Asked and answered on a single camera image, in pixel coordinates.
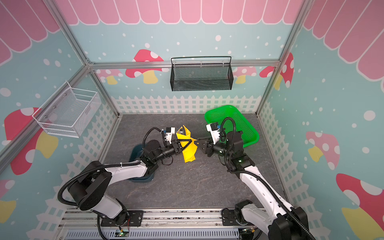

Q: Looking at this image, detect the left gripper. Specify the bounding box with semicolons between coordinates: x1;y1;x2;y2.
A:
153;139;193;163

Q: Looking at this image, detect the white wire mesh basket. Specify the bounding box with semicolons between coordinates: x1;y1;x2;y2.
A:
32;82;102;138

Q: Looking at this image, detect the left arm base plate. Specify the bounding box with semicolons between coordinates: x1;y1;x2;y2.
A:
101;210;144;227

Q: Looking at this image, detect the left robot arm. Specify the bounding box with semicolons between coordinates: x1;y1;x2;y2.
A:
58;139;193;225

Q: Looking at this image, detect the yellow paper napkin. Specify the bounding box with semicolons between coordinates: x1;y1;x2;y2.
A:
176;125;198;163

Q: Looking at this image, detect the dark teal plastic tray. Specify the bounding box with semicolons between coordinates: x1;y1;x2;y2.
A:
127;143;155;183

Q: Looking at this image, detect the black wire mesh basket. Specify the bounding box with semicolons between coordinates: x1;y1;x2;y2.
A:
170;56;234;92

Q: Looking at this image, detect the green plastic basket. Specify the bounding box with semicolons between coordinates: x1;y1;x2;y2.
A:
205;105;260;148

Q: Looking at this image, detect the white vented cable duct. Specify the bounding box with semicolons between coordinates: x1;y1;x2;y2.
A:
64;229;241;240

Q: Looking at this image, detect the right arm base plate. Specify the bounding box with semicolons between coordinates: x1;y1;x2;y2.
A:
221;208;249;226

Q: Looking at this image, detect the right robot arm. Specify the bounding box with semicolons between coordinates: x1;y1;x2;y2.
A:
195;131;315;240

